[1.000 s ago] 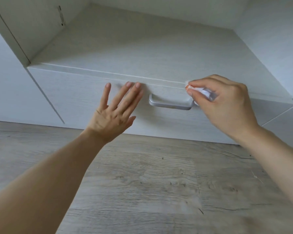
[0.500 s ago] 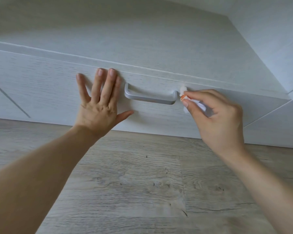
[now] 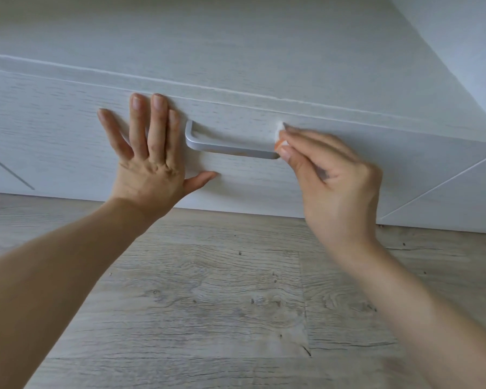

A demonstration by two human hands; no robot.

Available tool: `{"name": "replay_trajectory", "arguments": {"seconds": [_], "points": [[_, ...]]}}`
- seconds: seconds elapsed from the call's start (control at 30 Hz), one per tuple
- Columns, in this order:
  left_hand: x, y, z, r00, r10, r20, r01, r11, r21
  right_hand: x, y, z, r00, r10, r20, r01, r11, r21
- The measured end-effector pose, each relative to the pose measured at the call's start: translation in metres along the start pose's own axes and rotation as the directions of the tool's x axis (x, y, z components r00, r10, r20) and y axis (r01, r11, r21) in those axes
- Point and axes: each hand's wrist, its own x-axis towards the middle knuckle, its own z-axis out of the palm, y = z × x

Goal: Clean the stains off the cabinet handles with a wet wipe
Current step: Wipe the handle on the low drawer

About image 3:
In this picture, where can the person's right hand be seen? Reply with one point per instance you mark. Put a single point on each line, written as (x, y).
(340, 194)

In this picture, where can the person's left hand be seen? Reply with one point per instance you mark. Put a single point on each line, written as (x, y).
(154, 178)

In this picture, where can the person's left little finger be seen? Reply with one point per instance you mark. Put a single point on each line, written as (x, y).
(113, 133)

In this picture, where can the person's left thumb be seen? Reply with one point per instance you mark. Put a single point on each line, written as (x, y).
(201, 177)

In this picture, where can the person's left middle finger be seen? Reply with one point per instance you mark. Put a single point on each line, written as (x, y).
(158, 125)

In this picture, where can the person's right thumb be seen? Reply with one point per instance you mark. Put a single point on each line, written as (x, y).
(299, 164)

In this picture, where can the small white orange pad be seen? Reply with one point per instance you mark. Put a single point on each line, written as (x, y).
(279, 135)

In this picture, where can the white wooden drawer front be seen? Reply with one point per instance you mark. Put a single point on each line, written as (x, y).
(64, 129)

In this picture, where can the person's left forearm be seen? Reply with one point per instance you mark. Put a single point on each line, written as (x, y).
(52, 287)

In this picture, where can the person's right forearm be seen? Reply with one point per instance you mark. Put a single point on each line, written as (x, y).
(413, 315)

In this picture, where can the white wooden cabinet body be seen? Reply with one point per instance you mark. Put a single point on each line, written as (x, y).
(226, 40)

